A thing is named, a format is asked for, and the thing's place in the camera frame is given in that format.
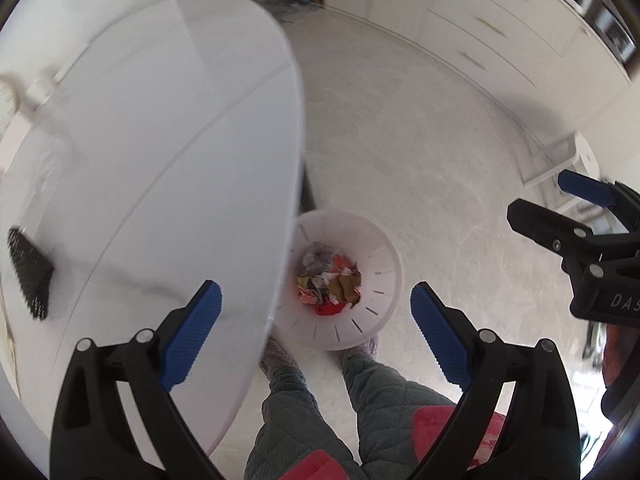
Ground grey fluffy slipper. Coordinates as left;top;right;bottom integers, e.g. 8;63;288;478
260;336;301;381
342;335;381;361

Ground person's right forearm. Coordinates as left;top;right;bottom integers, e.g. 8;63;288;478
600;322;640;391

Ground person's red padded jacket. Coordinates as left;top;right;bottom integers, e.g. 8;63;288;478
280;404;503;480

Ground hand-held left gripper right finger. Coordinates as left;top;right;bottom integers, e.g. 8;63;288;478
406;281;582;480

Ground white round trash bin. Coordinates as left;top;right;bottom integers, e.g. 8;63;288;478
272;207;405;352

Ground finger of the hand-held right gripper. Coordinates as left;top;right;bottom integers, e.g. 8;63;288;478
557;170;640;233
506;199;595;262

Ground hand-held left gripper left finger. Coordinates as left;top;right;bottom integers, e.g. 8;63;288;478
50;280;226;480

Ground grey patterned rug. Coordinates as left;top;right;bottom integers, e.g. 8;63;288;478
270;0;326;23

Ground person's grey quilted pants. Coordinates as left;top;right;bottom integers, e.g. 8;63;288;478
244;347;458;480

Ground brown wrapper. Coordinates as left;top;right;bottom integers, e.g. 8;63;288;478
336;272;362;308

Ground white stick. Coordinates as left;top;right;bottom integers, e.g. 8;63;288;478
50;40;98;83

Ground white drawer cabinet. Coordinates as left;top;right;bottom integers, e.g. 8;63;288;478
415;0;633;131

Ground black spiked brush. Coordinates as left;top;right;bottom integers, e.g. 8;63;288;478
7;227;55;321

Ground white oval table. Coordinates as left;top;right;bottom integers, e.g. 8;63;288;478
0;0;316;466

